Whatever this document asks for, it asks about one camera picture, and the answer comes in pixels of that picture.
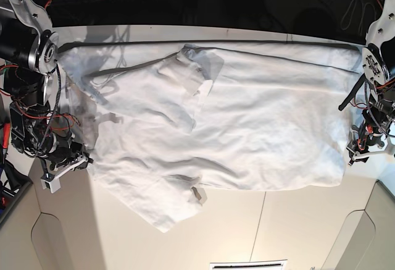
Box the orange handled tool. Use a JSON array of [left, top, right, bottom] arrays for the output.
[[1, 122, 11, 164]]

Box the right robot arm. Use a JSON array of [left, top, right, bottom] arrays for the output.
[[1, 0, 92, 177]]

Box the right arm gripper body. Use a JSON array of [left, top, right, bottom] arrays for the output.
[[36, 133, 93, 174]]

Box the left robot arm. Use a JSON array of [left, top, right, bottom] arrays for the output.
[[338, 0, 394, 166]]

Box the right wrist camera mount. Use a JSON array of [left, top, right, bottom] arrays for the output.
[[39, 153, 93, 193]]

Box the grey bin with tools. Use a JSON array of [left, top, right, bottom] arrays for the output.
[[1, 160, 33, 227]]

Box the white t-shirt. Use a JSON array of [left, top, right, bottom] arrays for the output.
[[59, 43, 362, 232]]

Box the white vent grille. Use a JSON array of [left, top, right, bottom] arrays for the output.
[[209, 260, 287, 270]]

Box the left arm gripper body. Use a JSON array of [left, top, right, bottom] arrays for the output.
[[346, 121, 394, 166]]

